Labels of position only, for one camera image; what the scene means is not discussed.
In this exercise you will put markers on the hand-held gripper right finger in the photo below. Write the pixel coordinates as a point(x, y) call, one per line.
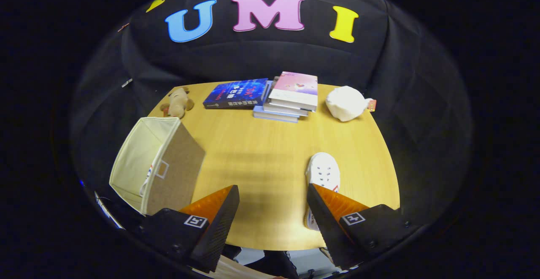
point(327, 228)

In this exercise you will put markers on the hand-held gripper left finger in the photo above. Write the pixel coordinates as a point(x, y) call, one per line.
point(217, 232)

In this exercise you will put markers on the white shoe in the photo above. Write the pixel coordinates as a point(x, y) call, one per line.
point(322, 171)
point(147, 177)

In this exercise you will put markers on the brown fabric storage box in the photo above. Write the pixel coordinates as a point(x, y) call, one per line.
point(177, 165)

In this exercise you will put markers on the light blue book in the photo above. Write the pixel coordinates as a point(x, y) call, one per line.
point(274, 117)

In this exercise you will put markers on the white book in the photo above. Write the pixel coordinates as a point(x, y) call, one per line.
point(282, 111)

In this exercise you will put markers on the white plush toy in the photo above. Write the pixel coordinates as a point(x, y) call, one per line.
point(346, 104)

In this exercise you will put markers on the brown plush toy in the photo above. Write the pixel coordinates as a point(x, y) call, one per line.
point(177, 104)

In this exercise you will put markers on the dark blue book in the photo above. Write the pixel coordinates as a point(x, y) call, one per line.
point(236, 93)

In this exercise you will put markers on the pink cover book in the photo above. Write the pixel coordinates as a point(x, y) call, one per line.
point(295, 87)

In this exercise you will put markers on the silver clip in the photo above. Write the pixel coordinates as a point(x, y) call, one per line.
point(126, 82)

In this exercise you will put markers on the black backdrop cloth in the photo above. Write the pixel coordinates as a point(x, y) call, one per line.
point(274, 55)

